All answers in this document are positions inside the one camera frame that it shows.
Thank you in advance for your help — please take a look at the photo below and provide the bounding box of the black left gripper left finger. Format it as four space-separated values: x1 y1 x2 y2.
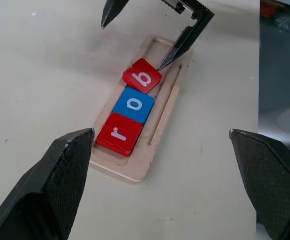
0 127 96 240

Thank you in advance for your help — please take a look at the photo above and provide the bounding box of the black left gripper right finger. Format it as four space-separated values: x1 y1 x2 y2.
228 128 290 240

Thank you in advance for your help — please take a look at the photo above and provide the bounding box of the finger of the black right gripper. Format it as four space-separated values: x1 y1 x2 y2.
156 6 215 71
100 0 131 30

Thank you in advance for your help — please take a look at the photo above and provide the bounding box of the red letter block b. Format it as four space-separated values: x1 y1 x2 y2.
122 57 163 95

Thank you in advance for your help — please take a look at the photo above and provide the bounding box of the light wooden letter tray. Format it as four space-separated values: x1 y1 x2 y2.
89 34 195 184

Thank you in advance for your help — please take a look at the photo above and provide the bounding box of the blue letter block o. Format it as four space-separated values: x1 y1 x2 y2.
112 86 156 126

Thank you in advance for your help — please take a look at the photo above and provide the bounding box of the red letter block r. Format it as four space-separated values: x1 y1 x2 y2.
96 112 144 157

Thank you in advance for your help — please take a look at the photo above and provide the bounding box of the red box on floor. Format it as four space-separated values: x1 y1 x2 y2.
260 0 277 17

